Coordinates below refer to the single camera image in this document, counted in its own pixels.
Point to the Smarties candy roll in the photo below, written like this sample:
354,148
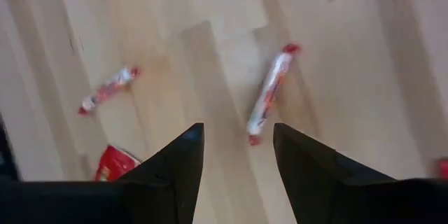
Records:
108,89
269,94

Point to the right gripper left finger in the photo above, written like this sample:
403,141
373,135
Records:
168,182

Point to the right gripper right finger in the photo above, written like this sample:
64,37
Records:
315,182

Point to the red Skittles pack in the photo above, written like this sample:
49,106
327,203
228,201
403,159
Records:
444,168
113,164

